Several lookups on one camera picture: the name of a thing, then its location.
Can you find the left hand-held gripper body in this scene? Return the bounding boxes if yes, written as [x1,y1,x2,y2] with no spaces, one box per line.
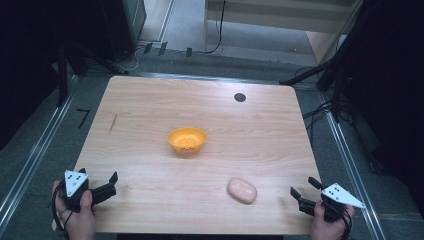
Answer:
[62,170,118,213]

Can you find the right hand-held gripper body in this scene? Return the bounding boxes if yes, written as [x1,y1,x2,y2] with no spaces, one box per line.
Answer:
[298,182,366,223]

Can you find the pink oval soap bar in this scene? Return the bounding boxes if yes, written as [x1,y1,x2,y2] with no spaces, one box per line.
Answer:
[226,177,259,206]

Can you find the orange plastic bowl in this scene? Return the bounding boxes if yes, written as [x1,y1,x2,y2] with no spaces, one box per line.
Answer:
[166,126,208,155]

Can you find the person's right hand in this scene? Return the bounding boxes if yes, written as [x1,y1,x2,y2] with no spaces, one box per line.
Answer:
[310,202,356,240]

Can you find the person's left hand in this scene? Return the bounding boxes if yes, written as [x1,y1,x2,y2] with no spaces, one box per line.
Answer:
[51,180,98,240]

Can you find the black metal stand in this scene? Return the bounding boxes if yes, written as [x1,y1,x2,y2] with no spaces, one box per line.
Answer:
[279,49,353,124]
[55,39,129,108]

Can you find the black cabinet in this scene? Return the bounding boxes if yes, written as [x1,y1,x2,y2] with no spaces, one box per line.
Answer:
[98,0,148,63]

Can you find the light wooden shelf unit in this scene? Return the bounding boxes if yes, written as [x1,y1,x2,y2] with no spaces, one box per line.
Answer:
[202,0,365,65]

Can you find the metal floor rail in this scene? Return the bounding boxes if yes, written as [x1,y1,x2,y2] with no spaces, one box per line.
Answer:
[318,91,388,240]
[0,75,80,233]

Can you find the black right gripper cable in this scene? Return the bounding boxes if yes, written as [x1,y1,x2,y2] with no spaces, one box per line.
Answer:
[338,206,354,240]

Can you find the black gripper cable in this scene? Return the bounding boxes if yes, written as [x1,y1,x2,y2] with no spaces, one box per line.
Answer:
[338,206,354,240]
[50,184,75,240]

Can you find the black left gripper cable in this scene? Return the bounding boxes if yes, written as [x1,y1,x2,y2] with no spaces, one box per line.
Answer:
[50,184,75,240]

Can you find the black floor cables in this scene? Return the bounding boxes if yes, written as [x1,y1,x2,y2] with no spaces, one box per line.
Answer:
[300,99,335,143]

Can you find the white floor cable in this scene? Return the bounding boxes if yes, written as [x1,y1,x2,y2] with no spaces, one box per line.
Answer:
[123,45,145,73]

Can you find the black hanging cable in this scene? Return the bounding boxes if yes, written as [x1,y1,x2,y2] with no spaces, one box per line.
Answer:
[203,0,227,55]

